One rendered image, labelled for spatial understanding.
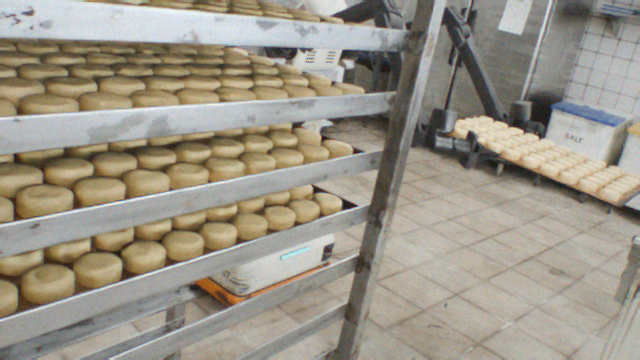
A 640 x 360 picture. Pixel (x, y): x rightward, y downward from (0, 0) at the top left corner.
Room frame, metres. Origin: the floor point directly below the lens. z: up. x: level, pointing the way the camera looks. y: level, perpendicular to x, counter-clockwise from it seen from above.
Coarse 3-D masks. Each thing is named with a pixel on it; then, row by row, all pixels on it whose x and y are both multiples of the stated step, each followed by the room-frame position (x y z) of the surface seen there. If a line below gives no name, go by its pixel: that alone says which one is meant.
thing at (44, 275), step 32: (288, 192) 0.87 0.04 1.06; (160, 224) 0.67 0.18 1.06; (192, 224) 0.71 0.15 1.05; (224, 224) 0.71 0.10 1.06; (256, 224) 0.73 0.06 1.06; (288, 224) 0.77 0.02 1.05; (32, 256) 0.54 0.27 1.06; (64, 256) 0.57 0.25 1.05; (96, 256) 0.56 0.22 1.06; (128, 256) 0.58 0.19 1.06; (160, 256) 0.59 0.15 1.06; (192, 256) 0.63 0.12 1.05; (0, 288) 0.47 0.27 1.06; (32, 288) 0.48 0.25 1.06; (64, 288) 0.50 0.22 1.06
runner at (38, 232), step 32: (352, 160) 0.81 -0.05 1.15; (160, 192) 0.55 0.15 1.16; (192, 192) 0.58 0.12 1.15; (224, 192) 0.62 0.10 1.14; (256, 192) 0.66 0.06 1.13; (0, 224) 0.42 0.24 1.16; (32, 224) 0.44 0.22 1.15; (64, 224) 0.46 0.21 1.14; (96, 224) 0.49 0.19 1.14; (128, 224) 0.52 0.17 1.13; (0, 256) 0.42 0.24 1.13
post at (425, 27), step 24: (432, 0) 0.86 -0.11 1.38; (432, 24) 0.86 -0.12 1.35; (408, 48) 0.87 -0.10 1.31; (432, 48) 0.87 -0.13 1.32; (408, 72) 0.87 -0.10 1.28; (408, 96) 0.86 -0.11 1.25; (408, 120) 0.86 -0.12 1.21; (384, 144) 0.87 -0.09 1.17; (408, 144) 0.87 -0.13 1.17; (384, 168) 0.87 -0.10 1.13; (384, 192) 0.86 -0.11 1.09; (384, 216) 0.86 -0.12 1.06; (384, 240) 0.87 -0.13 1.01; (360, 264) 0.87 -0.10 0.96; (360, 288) 0.86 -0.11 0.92; (360, 312) 0.86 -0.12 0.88; (360, 336) 0.87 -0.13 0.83
